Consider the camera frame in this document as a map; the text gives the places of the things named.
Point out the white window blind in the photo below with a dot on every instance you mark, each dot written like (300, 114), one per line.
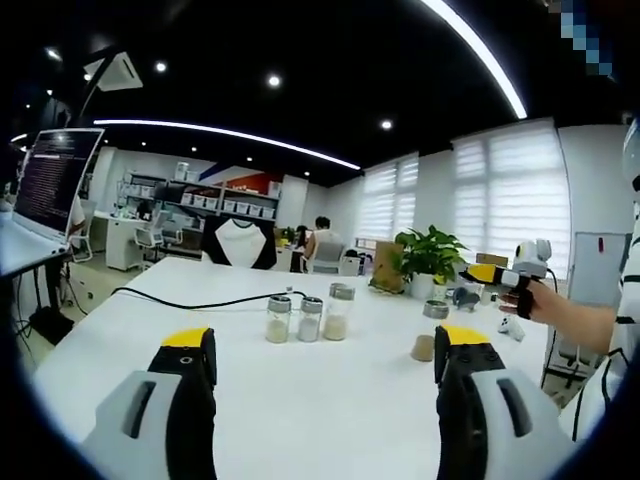
(390, 200)
(510, 190)

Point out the small white patterned pot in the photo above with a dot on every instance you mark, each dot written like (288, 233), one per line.
(440, 292)

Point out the whiteboard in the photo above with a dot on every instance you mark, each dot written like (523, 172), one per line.
(595, 270)

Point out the white cabinet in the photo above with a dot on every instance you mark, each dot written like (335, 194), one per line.
(122, 245)

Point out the person's right hand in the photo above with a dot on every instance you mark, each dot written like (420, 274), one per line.
(512, 302)

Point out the small seasoning bottle beige powder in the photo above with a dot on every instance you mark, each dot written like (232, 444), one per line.
(277, 330)

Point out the shelf of white storage boxes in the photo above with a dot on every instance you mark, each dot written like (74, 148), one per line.
(235, 205)

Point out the small seasoning bottle white powder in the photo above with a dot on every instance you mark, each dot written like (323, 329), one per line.
(310, 330)

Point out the black stand pole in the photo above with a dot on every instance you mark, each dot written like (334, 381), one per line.
(92, 92)

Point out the group of round ceiling downlights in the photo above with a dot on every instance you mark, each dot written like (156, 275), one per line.
(273, 80)

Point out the tall seasoning bottle pale powder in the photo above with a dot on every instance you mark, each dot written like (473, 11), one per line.
(337, 327)

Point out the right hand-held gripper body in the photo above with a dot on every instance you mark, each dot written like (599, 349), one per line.
(532, 262)

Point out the person in striped shirt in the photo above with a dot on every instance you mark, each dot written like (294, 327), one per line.
(629, 280)

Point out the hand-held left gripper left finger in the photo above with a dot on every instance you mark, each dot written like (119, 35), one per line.
(170, 405)

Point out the long ceiling light strip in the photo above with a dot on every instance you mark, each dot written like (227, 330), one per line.
(125, 122)
(516, 106)

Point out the brown cardboard box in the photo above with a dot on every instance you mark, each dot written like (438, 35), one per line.
(492, 259)
(386, 265)

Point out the green plant in white pot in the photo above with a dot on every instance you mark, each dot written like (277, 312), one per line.
(425, 250)

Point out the tall seasoning bottle brown powder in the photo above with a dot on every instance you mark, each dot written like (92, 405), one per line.
(422, 347)

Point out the small white plastic object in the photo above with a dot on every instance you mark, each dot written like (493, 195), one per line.
(510, 327)

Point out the ceiling air conditioner unit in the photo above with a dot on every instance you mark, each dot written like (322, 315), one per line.
(120, 75)

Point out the white office chair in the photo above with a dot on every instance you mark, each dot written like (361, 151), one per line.
(330, 260)
(82, 247)
(150, 237)

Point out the grey plastic figure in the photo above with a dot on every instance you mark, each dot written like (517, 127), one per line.
(467, 299)

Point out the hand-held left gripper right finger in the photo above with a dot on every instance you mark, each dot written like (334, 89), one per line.
(465, 400)

